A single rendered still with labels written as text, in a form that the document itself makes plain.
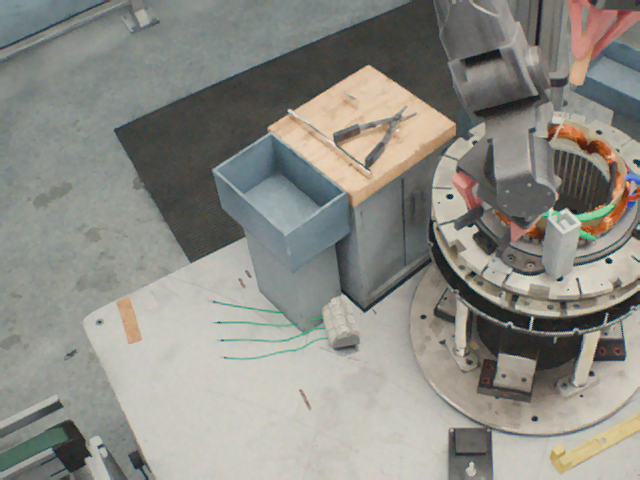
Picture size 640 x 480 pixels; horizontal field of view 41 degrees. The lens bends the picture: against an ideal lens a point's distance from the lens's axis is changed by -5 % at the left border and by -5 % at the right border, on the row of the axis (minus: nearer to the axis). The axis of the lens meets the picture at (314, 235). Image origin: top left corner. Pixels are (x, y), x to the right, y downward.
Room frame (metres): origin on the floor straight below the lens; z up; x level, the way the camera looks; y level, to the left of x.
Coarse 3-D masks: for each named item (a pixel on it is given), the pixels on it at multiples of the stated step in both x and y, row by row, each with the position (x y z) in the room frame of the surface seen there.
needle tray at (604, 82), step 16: (608, 48) 1.06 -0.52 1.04; (624, 48) 1.04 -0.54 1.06; (592, 64) 1.04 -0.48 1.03; (608, 64) 1.04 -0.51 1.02; (624, 64) 1.03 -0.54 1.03; (592, 80) 0.97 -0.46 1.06; (608, 80) 1.00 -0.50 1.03; (624, 80) 1.00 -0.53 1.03; (592, 96) 0.97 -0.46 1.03; (608, 96) 0.95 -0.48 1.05; (624, 96) 0.93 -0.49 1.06; (624, 112) 0.92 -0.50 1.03; (624, 128) 0.93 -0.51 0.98
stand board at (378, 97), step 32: (320, 96) 1.01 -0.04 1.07; (384, 96) 0.99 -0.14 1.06; (288, 128) 0.96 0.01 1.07; (320, 128) 0.95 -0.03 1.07; (416, 128) 0.92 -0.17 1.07; (448, 128) 0.91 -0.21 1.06; (320, 160) 0.88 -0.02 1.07; (384, 160) 0.86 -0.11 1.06; (416, 160) 0.87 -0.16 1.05; (352, 192) 0.81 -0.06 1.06
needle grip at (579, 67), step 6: (582, 36) 0.73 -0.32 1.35; (588, 54) 0.72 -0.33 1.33; (576, 60) 0.72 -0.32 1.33; (582, 60) 0.72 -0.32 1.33; (588, 60) 0.72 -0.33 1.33; (576, 66) 0.72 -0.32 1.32; (582, 66) 0.72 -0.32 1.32; (570, 72) 0.73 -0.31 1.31; (576, 72) 0.72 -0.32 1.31; (582, 72) 0.72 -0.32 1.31; (570, 78) 0.72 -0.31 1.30; (576, 78) 0.71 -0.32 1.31; (582, 78) 0.71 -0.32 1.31; (576, 84) 0.71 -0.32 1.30
